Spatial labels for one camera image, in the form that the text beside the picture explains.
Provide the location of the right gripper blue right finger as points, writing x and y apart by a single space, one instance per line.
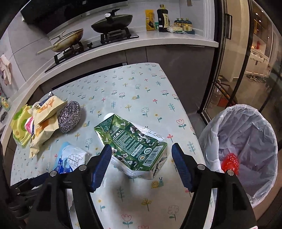
184 165

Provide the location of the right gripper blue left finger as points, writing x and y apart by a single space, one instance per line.
98 167

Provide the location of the blue white plastic wrapper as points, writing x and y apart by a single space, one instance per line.
69 158

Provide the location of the green milk carton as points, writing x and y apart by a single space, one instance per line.
137 151

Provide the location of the green yellow floral packet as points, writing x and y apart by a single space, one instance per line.
20 134

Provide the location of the yellow orange snack bag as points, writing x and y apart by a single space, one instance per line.
45 122

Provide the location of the trash bin with liner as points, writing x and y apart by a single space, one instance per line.
243 131

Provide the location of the white kitchen countertop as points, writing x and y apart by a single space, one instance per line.
145 39

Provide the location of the red plastic bag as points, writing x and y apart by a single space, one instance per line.
230 162

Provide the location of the steel wool scrubber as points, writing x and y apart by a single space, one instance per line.
69 116

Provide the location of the floral tablecloth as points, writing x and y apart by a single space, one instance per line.
142 94

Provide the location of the black framed glass door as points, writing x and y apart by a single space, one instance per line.
247 63

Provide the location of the black gas stove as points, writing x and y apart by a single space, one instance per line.
105 38

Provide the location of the beige frying pan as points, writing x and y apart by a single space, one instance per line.
64 41

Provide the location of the blue lidded condiment jar set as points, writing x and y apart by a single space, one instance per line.
183 26

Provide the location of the pink hanging cloth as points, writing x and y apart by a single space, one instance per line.
6 70

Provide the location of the black wok with lid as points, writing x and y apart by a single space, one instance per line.
112 22

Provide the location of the dark soy sauce bottle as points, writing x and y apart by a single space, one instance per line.
163 19

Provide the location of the yellow seasoning packet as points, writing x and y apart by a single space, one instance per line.
150 21

